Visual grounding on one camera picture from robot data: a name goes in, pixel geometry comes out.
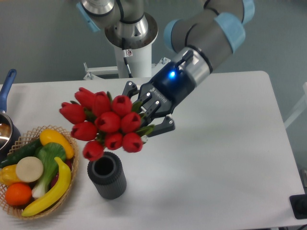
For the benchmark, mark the dark grey ribbed vase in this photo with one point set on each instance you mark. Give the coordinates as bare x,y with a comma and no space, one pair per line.
108,176

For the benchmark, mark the blue handled saucepan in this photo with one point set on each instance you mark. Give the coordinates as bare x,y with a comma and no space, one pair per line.
9,133

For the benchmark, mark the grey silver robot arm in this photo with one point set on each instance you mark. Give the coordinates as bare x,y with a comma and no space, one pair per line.
201,44

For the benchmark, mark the black device at edge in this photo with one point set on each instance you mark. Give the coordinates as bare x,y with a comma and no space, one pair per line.
299,206

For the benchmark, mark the green bok choy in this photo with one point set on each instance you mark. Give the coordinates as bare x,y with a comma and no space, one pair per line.
46,155

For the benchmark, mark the yellow banana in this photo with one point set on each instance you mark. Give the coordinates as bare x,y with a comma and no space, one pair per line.
54,194

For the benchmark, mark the red tulip bouquet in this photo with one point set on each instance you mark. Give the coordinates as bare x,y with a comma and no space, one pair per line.
104,122

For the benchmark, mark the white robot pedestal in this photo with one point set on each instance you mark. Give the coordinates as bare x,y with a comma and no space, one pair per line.
137,61

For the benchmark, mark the red fruit under banana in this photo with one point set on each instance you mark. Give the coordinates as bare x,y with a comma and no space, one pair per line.
55,179

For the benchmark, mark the orange fruit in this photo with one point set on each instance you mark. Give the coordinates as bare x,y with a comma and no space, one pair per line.
18,194

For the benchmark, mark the beige round slice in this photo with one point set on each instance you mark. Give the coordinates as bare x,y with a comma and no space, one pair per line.
29,169

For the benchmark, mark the yellow bell pepper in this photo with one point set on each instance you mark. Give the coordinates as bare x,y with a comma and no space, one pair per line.
8,175

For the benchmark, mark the yellow squash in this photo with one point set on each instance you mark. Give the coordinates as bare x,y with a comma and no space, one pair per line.
53,136

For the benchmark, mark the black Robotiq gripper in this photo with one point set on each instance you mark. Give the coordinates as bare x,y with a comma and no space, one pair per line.
170,86

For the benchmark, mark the woven wicker basket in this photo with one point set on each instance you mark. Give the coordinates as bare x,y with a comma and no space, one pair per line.
24,139

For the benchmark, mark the white metal frame right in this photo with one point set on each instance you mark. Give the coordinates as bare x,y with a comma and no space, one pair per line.
297,109

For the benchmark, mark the green cucumber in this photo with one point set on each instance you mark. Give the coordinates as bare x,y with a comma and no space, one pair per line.
27,150

